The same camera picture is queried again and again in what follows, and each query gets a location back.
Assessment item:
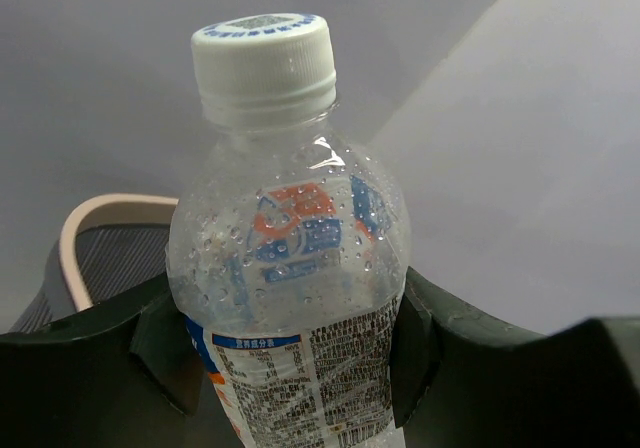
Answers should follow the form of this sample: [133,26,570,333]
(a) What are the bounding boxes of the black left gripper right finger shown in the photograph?
[390,270,639,447]

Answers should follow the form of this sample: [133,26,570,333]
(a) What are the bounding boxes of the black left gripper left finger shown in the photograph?
[1,275,203,447]

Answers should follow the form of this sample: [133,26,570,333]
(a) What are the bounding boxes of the clear bottle blue orange label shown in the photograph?
[166,13,411,447]

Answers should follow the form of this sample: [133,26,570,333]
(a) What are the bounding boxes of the dark mesh waste bin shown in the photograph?
[9,193,178,333]

